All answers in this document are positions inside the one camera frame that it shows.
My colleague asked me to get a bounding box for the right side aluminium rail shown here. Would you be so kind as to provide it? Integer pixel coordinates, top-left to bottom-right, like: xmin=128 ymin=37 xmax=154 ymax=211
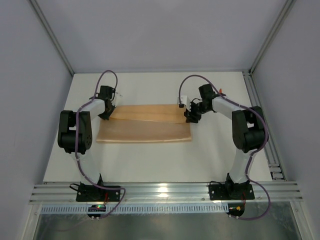
xmin=242 ymin=70 xmax=287 ymax=182

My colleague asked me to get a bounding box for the perforated cable tray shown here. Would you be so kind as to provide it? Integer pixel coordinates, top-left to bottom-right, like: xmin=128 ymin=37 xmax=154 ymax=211
xmin=40 ymin=202 xmax=229 ymax=215

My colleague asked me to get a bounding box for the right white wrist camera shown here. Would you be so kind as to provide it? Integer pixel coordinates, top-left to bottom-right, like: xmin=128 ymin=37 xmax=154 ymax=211
xmin=177 ymin=95 xmax=190 ymax=109

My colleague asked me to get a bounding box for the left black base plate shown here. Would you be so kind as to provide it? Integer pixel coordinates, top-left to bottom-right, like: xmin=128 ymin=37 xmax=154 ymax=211
xmin=76 ymin=184 xmax=121 ymax=202

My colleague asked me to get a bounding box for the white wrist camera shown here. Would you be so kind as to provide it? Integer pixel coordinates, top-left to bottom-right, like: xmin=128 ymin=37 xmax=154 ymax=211
xmin=111 ymin=92 xmax=123 ymax=107
xmin=177 ymin=95 xmax=190 ymax=109

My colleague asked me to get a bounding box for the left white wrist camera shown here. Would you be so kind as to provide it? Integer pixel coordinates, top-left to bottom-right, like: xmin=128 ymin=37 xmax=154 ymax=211
xmin=111 ymin=92 xmax=123 ymax=107

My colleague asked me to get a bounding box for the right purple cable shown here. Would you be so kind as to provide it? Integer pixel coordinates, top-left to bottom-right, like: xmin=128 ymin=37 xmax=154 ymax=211
xmin=178 ymin=74 xmax=272 ymax=221

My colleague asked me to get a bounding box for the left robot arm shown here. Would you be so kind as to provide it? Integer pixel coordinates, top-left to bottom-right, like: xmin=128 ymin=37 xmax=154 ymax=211
xmin=57 ymin=85 xmax=116 ymax=191

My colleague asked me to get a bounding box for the aluminium rail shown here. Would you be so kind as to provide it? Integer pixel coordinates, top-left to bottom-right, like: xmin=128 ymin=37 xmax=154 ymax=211
xmin=29 ymin=181 xmax=303 ymax=204
xmin=242 ymin=70 xmax=287 ymax=182

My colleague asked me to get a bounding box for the peach cloth napkin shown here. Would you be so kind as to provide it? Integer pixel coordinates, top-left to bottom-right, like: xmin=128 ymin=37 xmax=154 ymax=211
xmin=96 ymin=104 xmax=192 ymax=144

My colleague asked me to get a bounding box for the right frame post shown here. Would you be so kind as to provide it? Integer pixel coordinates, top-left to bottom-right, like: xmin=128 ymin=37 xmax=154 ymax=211
xmin=248 ymin=0 xmax=296 ymax=75

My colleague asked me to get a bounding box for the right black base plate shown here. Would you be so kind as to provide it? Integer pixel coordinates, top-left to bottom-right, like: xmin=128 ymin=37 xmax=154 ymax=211
xmin=208 ymin=181 xmax=255 ymax=201

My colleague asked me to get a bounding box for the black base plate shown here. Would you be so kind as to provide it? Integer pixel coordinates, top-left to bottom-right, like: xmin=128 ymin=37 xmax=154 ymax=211
xmin=208 ymin=181 xmax=255 ymax=201
xmin=76 ymin=184 xmax=121 ymax=202

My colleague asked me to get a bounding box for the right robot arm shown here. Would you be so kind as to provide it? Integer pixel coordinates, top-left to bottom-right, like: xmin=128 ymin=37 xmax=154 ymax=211
xmin=178 ymin=84 xmax=269 ymax=200

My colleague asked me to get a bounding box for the left frame post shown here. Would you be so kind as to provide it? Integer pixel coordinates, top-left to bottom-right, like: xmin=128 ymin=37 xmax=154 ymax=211
xmin=27 ymin=0 xmax=75 ymax=77

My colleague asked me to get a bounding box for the aluminium front rail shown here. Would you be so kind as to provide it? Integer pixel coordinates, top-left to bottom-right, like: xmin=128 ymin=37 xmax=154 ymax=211
xmin=29 ymin=181 xmax=303 ymax=204

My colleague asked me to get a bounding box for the frame post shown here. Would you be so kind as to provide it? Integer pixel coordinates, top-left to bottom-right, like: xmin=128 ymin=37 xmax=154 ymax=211
xmin=27 ymin=0 xmax=75 ymax=77
xmin=248 ymin=0 xmax=296 ymax=75

